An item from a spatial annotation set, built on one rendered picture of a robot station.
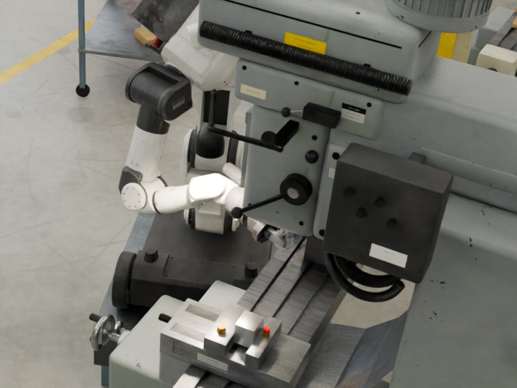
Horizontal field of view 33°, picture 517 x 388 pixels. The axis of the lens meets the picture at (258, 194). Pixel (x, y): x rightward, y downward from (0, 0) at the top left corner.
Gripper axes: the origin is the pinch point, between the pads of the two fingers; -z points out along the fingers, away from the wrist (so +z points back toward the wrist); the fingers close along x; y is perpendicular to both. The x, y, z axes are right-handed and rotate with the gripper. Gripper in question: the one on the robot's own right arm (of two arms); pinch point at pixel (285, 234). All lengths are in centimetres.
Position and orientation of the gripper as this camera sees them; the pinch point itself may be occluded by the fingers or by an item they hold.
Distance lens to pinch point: 219.8
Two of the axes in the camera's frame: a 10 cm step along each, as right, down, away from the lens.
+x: 7.3, -3.3, 6.0
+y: -1.1, 8.1, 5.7
